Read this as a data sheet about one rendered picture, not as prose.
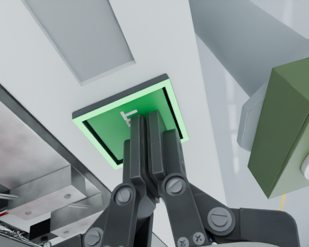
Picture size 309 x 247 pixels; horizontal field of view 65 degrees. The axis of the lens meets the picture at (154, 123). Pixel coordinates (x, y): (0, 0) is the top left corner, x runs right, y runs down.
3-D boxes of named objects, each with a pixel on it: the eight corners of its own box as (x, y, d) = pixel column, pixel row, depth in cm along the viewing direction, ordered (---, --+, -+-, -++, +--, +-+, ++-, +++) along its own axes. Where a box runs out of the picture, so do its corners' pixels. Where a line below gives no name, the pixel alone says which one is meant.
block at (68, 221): (63, 220, 37) (64, 240, 35) (50, 212, 35) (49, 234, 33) (111, 201, 37) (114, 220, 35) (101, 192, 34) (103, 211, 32)
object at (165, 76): (113, 162, 17) (115, 170, 17) (70, 112, 13) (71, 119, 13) (186, 133, 17) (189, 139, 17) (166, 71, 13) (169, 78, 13)
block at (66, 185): (28, 200, 31) (26, 223, 29) (9, 189, 29) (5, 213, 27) (85, 177, 31) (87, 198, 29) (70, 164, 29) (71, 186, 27)
